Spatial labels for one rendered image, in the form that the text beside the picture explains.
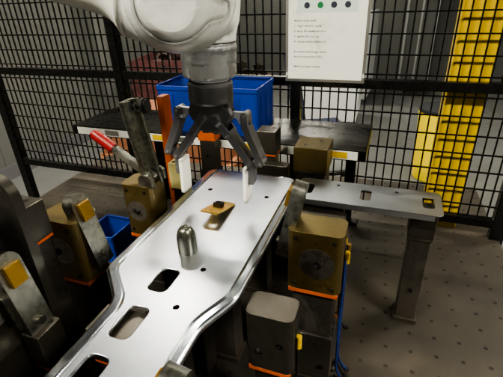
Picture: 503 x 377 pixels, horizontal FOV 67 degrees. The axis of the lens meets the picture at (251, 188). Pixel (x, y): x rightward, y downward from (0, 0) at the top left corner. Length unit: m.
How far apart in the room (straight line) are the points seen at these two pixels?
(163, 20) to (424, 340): 0.81
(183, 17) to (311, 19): 0.77
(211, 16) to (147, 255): 0.40
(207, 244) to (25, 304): 0.28
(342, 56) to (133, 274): 0.81
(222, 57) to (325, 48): 0.57
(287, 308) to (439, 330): 0.51
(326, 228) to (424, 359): 0.41
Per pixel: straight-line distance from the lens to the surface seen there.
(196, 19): 0.41
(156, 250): 0.67
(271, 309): 0.56
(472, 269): 1.20
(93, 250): 0.68
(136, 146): 0.76
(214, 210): 0.72
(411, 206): 0.81
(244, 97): 1.03
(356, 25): 1.13
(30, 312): 0.60
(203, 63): 0.61
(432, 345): 0.96
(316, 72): 1.16
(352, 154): 0.98
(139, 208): 0.81
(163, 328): 0.54
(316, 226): 0.62
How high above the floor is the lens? 1.38
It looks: 27 degrees down
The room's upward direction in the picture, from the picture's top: 2 degrees counter-clockwise
